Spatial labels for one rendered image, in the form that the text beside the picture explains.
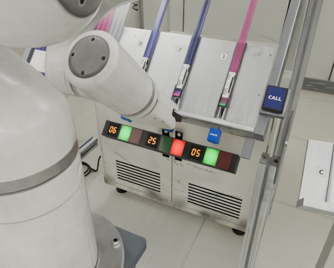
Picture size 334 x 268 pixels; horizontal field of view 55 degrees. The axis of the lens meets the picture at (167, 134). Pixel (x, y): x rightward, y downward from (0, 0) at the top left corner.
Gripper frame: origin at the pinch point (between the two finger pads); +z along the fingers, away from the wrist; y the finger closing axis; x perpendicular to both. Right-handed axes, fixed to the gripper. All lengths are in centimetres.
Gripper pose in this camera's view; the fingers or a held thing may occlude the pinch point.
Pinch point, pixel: (164, 120)
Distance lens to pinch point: 71.1
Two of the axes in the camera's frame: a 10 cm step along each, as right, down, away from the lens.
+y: 9.1, 1.9, -3.6
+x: 2.6, -9.6, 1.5
